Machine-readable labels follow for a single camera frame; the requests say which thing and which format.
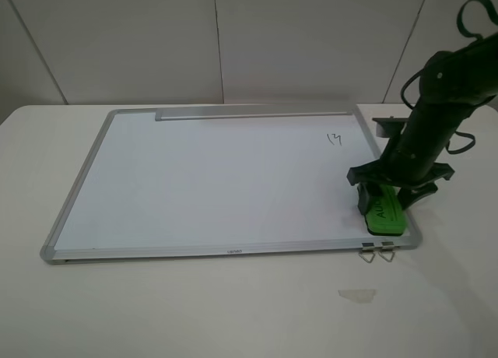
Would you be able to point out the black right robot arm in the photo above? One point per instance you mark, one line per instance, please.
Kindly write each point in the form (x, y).
(452, 85)

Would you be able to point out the aluminium framed whiteboard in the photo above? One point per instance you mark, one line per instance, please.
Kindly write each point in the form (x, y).
(177, 182)

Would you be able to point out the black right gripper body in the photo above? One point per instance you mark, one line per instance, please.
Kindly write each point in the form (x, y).
(409, 159)

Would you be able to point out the clear tape piece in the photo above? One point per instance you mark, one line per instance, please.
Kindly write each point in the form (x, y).
(363, 296)

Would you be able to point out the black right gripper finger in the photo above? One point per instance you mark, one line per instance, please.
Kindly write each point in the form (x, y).
(369, 193)
(408, 197)

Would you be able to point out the green whiteboard eraser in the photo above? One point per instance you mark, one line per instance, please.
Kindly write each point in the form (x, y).
(386, 216)

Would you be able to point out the left metal binder clip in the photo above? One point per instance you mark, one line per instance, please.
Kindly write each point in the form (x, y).
(367, 252)

